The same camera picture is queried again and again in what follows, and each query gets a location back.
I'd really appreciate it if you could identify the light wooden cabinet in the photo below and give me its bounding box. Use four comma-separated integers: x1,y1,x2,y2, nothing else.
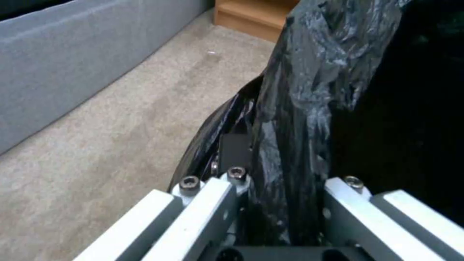
212,0,302,43

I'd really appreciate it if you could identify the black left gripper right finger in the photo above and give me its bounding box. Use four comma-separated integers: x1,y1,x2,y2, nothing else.
323,176,464,261

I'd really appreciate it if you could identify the black plastic trash bag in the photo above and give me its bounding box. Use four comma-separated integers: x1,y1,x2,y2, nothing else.
167,0,464,247

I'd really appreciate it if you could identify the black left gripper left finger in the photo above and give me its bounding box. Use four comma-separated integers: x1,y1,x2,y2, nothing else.
74,133,253,261

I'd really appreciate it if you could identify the grey fabric sofa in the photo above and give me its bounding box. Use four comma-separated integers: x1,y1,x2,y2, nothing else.
0,0,215,156

